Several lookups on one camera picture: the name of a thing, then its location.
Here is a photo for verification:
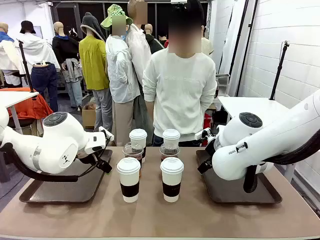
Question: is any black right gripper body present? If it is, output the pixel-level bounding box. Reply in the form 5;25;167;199
205;136;217;152

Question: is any white paper cup black sleeve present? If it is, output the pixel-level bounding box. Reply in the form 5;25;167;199
162;128;181;151
116;157;142;203
128;128;148;163
159;156;185;203

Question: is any clear dome-lid iced coffee cup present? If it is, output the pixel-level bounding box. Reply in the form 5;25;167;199
159;143;181;162
122;141;145;177

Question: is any person's right forearm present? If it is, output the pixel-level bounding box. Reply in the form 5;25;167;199
145;100;155;121

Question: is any brown plastic serving tray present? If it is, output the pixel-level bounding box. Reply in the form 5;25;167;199
195;149;283;205
19;149;113;204

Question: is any red bag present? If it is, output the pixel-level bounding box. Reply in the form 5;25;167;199
203;112;213;130

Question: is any cardboard box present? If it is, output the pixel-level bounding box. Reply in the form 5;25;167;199
81;102;97;130

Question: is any white folding table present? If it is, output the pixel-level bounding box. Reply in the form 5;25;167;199
217;95;296;126

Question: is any person in white sweatshirt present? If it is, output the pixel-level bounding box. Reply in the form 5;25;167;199
141;0;218;148

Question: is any orange cloth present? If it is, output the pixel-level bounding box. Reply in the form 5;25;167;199
7;87;54;120

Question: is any mannequin in cream top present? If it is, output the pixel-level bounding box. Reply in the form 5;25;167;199
201;24;215;57

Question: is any black tripod pole with clamp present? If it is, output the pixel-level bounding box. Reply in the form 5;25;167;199
269;40;291;101

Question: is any mannequin in yellow top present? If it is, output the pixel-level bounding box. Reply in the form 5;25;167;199
78;22;113;132

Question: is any white table with white leg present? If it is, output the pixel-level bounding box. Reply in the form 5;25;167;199
0;90;40;128

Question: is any mannequin in dark green hoodie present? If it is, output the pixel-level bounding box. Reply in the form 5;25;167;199
144;23;166;55

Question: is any mannequin in black top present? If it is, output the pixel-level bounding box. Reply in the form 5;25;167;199
51;21;85;110

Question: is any mannequin in white cape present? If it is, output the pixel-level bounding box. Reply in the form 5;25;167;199
16;20;61;113

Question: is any grey knit hood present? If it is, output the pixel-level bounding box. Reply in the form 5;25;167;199
80;11;107;42

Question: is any mannequin with blue scarf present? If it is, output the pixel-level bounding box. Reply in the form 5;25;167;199
0;21;23;87

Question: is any green checked sun hat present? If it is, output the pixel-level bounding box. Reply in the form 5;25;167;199
100;3;133;31

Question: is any black bucket hat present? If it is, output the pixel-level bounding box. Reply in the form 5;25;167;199
19;20;37;35

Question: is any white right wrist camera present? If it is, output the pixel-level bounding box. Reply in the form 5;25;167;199
194;127;212;141

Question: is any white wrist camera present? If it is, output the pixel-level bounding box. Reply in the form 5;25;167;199
98;126;115;141
194;127;212;141

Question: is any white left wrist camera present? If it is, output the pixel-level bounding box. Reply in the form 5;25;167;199
98;126;115;141

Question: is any black left arm cable sleeve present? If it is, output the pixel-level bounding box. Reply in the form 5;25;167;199
0;142;80;183

